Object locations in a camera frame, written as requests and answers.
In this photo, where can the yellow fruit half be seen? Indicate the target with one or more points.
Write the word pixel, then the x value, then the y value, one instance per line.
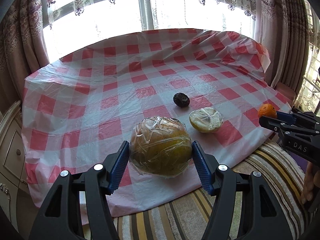
pixel 206 120

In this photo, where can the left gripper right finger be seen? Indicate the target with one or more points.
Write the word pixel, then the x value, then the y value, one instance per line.
pixel 261 214

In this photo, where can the yellow round fruit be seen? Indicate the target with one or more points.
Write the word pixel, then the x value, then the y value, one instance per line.
pixel 160 146

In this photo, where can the pink plastic stool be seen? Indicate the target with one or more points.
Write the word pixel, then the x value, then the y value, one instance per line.
pixel 287 92

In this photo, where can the person's right hand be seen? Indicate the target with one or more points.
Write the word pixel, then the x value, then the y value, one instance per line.
pixel 311 181

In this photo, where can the cream wooden cabinet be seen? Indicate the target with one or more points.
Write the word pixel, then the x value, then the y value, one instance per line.
pixel 13 175

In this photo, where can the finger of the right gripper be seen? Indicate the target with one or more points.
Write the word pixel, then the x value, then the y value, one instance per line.
pixel 296 117
pixel 284 131

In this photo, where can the beige patterned curtain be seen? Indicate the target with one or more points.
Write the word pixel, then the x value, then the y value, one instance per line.
pixel 282 27

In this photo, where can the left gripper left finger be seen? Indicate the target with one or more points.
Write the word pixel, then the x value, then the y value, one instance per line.
pixel 59 216

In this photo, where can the small dark dried fruit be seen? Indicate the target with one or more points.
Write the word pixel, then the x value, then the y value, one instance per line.
pixel 181 100

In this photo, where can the red checkered plastic tablecloth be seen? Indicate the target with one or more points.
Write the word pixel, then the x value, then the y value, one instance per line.
pixel 80 108

